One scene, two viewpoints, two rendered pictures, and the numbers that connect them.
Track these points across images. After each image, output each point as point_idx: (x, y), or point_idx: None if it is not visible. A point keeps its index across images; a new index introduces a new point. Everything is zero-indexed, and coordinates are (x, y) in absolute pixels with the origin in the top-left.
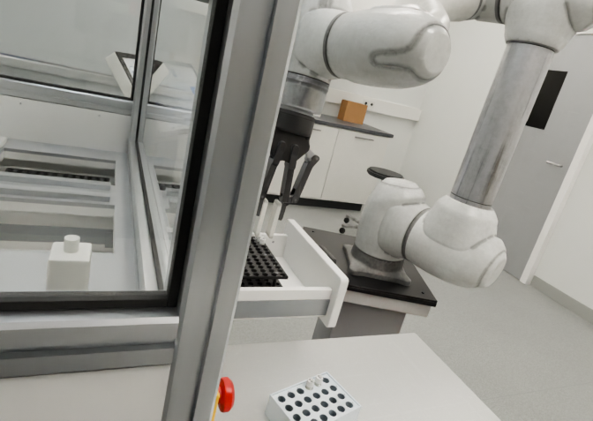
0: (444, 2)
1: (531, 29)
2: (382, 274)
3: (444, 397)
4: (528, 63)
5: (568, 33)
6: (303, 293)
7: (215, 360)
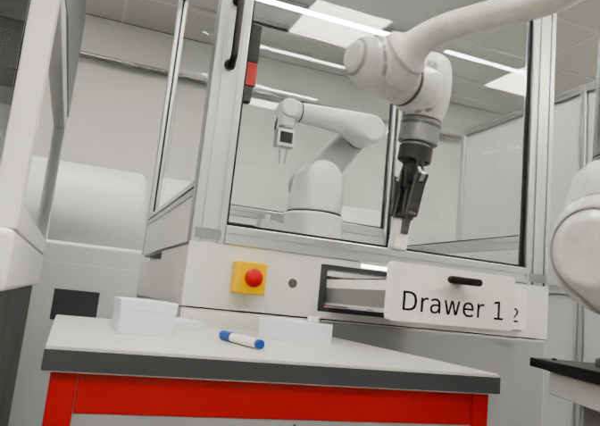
0: None
1: None
2: None
3: (361, 359)
4: None
5: None
6: (379, 283)
7: (195, 193)
